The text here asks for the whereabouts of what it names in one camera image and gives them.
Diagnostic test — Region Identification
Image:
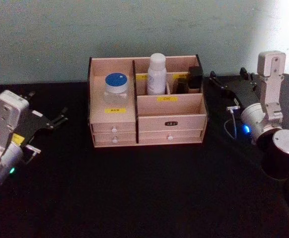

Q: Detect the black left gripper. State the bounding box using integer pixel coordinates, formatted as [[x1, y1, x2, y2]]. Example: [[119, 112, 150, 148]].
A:
[[12, 91, 69, 149]]

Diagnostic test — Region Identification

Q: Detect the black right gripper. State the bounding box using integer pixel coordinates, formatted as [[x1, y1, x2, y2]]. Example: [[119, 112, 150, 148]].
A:
[[208, 67, 264, 112]]

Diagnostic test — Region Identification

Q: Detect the tall black box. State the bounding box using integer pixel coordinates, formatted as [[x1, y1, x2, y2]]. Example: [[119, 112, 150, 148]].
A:
[[188, 65, 204, 90]]

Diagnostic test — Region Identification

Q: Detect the small black container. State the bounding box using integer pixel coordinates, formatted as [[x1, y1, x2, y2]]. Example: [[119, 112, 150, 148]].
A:
[[176, 79, 189, 94]]

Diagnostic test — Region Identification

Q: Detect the small wooden drawer white knob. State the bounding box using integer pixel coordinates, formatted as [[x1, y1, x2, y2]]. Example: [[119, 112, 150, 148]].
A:
[[92, 132, 137, 144], [91, 122, 137, 133]]

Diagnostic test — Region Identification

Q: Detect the wooden desk organizer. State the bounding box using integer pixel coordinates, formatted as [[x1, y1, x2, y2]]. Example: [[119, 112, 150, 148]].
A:
[[87, 54, 210, 149]]

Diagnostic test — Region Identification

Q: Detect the wide wooden drawer white knob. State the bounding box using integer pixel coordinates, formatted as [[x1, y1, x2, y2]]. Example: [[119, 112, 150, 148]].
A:
[[138, 129, 205, 144]]

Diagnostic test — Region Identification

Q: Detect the clear jar blue lid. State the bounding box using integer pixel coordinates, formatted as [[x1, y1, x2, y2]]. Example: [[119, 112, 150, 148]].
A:
[[103, 72, 130, 105]]

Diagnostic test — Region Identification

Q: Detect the white plastic bottle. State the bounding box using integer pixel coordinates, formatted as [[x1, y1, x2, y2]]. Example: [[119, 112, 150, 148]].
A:
[[146, 53, 168, 96]]

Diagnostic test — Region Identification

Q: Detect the black tablecloth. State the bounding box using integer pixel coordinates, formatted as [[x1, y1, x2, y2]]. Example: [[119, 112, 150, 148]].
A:
[[0, 73, 289, 238]]

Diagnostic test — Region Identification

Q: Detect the right gripper cable silver plug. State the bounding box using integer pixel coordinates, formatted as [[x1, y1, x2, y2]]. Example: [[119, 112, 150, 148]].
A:
[[223, 105, 242, 139]]

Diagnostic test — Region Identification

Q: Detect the gripper cable silver plug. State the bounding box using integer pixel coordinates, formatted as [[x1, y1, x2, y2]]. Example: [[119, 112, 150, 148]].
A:
[[24, 145, 42, 164], [223, 105, 242, 139]]

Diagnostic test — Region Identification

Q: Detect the left gripper cable silver plug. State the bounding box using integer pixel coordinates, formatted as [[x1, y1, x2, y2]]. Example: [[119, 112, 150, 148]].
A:
[[24, 145, 42, 164]]

